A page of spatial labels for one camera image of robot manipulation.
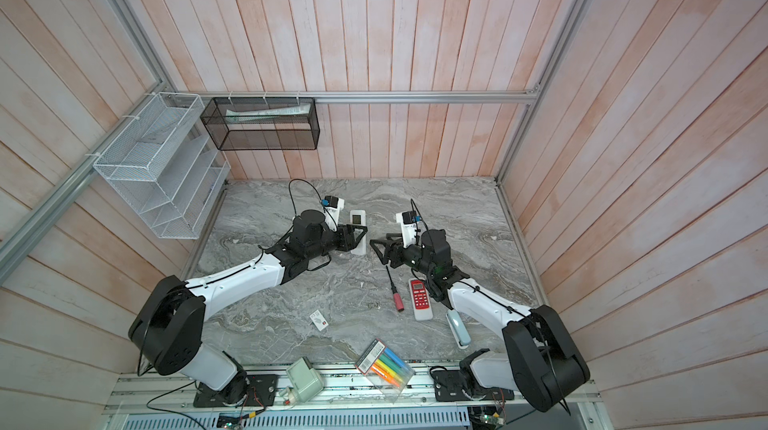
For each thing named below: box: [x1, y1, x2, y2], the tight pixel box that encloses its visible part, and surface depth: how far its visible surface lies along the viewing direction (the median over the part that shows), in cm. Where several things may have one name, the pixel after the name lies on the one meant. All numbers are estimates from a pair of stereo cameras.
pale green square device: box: [286, 357, 325, 403], surface depth 72 cm
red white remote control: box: [408, 278, 433, 321], surface depth 89 cm
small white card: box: [310, 309, 329, 332], surface depth 85 cm
